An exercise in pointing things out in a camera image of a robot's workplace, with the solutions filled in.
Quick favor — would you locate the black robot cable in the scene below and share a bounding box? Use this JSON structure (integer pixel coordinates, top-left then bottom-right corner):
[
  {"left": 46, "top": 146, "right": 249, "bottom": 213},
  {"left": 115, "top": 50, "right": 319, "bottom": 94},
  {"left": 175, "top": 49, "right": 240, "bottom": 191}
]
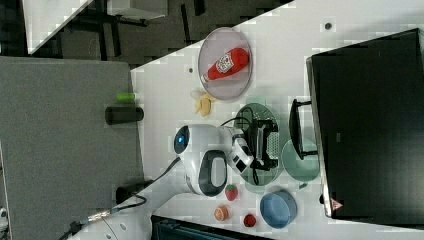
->
[{"left": 56, "top": 116, "right": 261, "bottom": 240}]

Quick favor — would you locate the peeled toy banana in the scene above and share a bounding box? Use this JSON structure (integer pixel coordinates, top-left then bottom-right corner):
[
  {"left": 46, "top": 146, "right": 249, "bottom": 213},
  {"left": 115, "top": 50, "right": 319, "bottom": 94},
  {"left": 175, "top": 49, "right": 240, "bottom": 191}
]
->
[{"left": 190, "top": 90, "right": 216, "bottom": 117}]

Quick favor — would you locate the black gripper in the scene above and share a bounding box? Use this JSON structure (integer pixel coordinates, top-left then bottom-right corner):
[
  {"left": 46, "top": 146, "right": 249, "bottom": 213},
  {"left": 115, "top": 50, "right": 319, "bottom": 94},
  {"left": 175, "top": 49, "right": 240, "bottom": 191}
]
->
[{"left": 247, "top": 120, "right": 279, "bottom": 170}]

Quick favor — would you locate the black cylinder lower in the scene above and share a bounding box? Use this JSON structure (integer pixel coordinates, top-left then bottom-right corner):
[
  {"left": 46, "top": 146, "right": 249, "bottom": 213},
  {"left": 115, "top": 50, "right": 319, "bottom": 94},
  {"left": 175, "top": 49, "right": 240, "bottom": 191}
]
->
[{"left": 115, "top": 180, "right": 153, "bottom": 204}]

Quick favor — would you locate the grey round plate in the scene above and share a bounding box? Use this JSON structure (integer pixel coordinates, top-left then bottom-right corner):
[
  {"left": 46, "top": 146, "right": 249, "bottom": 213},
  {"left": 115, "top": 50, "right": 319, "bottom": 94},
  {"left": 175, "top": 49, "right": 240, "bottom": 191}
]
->
[{"left": 198, "top": 27, "right": 253, "bottom": 100}]

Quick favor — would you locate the green cylinder object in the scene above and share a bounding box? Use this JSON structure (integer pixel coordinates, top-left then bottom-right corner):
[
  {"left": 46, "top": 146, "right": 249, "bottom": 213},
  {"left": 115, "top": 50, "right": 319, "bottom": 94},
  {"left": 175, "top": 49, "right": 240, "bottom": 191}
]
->
[{"left": 116, "top": 93, "right": 137, "bottom": 102}]

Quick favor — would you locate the green mug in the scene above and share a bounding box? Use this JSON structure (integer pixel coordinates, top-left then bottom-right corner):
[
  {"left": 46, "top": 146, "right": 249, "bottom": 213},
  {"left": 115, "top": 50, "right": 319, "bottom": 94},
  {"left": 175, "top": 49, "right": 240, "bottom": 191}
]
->
[{"left": 281, "top": 139, "right": 320, "bottom": 189}]

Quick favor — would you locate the silver toaster oven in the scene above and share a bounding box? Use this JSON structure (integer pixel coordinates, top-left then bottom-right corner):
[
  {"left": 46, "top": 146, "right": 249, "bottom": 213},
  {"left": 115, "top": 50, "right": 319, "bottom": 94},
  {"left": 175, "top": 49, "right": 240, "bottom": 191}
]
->
[{"left": 289, "top": 28, "right": 424, "bottom": 229}]

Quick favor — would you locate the toy orange half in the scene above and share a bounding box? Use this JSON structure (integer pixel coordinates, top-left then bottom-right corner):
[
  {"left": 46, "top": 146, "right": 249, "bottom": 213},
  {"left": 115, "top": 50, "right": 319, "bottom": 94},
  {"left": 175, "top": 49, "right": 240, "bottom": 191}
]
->
[{"left": 214, "top": 205, "right": 229, "bottom": 221}]

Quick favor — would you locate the blue bowl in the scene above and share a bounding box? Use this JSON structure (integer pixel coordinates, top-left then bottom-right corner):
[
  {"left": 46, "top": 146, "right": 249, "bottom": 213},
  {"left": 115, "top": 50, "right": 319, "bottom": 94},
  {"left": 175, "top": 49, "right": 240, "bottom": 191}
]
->
[{"left": 260, "top": 190, "right": 298, "bottom": 229}]

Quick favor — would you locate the toy strawberry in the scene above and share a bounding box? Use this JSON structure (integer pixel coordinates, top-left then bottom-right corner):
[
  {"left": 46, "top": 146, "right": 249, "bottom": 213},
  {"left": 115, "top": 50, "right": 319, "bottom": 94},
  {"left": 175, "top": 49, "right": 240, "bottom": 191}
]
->
[{"left": 225, "top": 184, "right": 238, "bottom": 201}]

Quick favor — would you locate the small red toy fruit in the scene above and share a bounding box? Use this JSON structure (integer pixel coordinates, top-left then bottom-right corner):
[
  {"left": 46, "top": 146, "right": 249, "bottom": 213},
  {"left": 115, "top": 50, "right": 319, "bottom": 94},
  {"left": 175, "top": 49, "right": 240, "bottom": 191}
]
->
[{"left": 243, "top": 214, "right": 256, "bottom": 227}]

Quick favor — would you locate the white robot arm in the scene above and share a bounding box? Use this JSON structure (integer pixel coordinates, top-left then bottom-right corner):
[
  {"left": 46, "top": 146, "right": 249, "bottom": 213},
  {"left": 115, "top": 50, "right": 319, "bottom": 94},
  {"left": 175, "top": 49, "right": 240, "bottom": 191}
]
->
[{"left": 61, "top": 120, "right": 278, "bottom": 240}]

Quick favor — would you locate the black cylinder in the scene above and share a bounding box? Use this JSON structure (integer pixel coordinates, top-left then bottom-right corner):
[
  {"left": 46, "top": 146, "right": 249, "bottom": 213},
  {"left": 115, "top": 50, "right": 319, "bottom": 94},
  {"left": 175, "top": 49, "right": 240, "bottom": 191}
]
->
[
  {"left": 115, "top": 180, "right": 153, "bottom": 204},
  {"left": 105, "top": 106, "right": 144, "bottom": 125}
]

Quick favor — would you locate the black cylinder upper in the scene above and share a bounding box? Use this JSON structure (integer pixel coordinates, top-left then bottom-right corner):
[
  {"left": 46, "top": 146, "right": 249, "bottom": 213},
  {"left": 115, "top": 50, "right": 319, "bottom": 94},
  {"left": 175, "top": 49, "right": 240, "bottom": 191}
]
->
[{"left": 105, "top": 106, "right": 144, "bottom": 125}]

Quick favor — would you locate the red ketchup bottle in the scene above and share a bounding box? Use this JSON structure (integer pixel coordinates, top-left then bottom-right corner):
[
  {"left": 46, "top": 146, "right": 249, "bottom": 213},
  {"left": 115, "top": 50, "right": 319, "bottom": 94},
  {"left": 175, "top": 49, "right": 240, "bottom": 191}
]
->
[{"left": 201, "top": 48, "right": 249, "bottom": 82}]

